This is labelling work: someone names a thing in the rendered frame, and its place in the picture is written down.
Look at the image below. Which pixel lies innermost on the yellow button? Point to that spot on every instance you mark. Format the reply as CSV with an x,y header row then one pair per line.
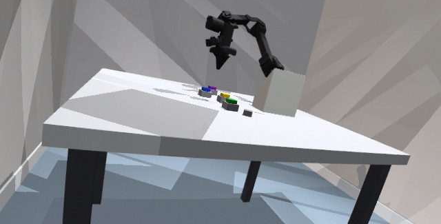
x,y
222,97

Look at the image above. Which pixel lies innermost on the blue button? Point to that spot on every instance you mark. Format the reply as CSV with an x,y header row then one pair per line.
x,y
205,92

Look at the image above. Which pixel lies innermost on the purple button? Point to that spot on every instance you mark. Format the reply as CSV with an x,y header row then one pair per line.
x,y
213,90

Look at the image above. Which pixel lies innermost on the green button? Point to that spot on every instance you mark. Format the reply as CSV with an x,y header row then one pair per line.
x,y
230,104

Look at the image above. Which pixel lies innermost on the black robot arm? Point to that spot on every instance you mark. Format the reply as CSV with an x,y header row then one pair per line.
x,y
227,22

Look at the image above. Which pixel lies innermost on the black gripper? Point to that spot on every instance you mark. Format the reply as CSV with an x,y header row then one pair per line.
x,y
222,53

